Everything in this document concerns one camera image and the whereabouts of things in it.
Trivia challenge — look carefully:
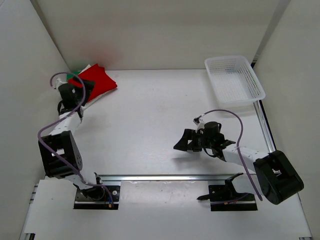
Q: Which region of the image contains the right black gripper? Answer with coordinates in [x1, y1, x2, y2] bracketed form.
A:
[174, 129, 214, 153]

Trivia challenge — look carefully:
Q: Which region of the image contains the red t shirt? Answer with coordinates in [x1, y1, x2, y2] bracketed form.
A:
[67, 63, 118, 102]

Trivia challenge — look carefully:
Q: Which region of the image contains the white t shirt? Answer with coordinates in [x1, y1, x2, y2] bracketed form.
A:
[74, 64, 111, 112]

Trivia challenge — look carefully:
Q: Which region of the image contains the green t shirt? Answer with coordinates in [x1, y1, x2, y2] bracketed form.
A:
[66, 69, 83, 82]

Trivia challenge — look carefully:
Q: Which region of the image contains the white plastic basket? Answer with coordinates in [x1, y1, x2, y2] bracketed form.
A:
[204, 55, 266, 108]

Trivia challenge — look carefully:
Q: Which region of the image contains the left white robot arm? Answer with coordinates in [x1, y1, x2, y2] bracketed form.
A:
[37, 77, 105, 200]

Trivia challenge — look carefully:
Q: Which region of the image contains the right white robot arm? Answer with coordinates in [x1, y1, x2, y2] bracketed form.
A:
[173, 117, 304, 205]

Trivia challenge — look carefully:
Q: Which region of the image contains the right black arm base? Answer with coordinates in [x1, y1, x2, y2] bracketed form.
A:
[197, 173, 258, 212]

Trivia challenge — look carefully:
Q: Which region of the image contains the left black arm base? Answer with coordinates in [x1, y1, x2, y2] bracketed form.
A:
[73, 184, 121, 210]

